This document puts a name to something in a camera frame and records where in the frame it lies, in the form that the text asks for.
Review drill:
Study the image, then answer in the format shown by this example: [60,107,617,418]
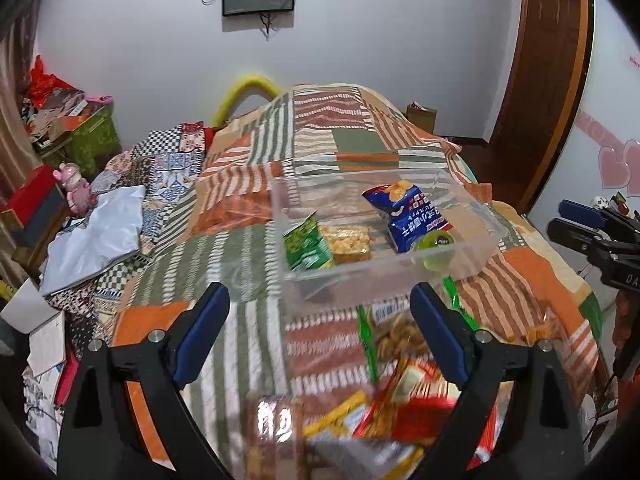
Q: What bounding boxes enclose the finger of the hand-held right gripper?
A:
[546,217,608,257]
[559,199,640,241]

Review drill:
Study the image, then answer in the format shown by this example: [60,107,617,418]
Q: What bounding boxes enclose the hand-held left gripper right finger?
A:
[410,282,586,480]

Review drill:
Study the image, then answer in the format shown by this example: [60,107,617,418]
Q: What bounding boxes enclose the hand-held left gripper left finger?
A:
[57,282,231,480]

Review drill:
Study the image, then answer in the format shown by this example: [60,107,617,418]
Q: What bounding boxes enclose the red snack packet silver back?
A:
[400,392,501,463]

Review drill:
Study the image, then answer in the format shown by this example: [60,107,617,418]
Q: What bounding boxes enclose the clear plastic container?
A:
[270,167,508,346]

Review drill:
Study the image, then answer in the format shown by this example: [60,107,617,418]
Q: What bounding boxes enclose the clear packet of fried snacks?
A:
[356,280,481,386]

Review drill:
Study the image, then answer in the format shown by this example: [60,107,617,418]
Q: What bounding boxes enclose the red snack packet yellow label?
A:
[367,357,448,413]

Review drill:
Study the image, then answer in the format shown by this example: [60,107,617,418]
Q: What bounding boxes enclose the green jelly cup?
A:
[412,230,457,271]

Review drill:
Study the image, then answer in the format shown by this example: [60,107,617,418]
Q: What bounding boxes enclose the blue chip bag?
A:
[361,180,456,254]

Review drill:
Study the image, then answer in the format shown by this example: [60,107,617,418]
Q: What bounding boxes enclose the brown snack packet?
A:
[245,394,307,480]

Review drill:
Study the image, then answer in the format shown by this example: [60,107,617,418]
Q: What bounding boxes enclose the clear packet of yellow crackers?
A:
[317,224,374,265]

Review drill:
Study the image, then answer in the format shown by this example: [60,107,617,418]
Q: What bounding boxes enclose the brown wooden door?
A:
[487,0,596,213]

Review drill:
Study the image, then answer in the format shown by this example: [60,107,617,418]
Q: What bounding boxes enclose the green snack packet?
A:
[282,211,337,272]

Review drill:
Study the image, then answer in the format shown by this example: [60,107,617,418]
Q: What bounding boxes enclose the grey plastic bag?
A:
[40,185,147,297]

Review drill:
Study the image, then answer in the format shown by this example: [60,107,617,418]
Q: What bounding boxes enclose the checkered patterned quilt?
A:
[65,121,221,313]

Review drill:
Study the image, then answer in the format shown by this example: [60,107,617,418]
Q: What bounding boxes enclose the white box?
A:
[0,279,64,337]

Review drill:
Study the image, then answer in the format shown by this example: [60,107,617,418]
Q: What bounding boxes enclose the cardboard box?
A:
[406,102,437,136]

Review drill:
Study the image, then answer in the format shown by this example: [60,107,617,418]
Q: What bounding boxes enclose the dark blue box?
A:
[10,195,72,251]

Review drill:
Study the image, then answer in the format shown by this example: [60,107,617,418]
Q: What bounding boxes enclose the pink toy figure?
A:
[52,162,99,217]

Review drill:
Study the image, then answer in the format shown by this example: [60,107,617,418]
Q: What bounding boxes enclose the striped patchwork blanket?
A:
[112,82,606,480]

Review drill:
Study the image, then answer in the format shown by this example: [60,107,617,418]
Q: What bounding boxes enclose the red box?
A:
[0,164,64,227]

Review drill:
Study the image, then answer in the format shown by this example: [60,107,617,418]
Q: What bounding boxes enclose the green storage box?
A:
[42,105,122,181]

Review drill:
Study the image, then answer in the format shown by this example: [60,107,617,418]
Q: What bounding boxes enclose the yellow foam tube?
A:
[212,74,281,127]

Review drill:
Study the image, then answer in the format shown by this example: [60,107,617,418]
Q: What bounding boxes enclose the pile of papers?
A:
[22,87,112,150]

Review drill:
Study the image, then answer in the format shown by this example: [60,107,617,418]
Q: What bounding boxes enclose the striped brown curtain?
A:
[0,0,45,203]

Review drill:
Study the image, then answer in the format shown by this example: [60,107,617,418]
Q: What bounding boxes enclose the red plastic bag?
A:
[27,55,65,107]

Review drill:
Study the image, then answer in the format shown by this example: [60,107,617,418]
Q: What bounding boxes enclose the pink heart wall stickers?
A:
[575,110,640,192]

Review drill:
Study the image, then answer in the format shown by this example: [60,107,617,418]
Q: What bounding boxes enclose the black monitor cable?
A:
[257,10,277,41]

